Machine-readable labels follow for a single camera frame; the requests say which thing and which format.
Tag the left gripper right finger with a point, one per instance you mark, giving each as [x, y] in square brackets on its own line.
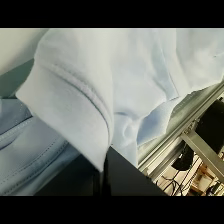
[126, 180]

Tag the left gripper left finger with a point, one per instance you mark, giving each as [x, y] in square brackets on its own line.
[78, 181]

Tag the light blue shirt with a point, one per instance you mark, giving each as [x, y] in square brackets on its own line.
[110, 76]

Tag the silver frame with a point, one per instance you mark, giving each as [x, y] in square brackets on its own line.
[173, 133]

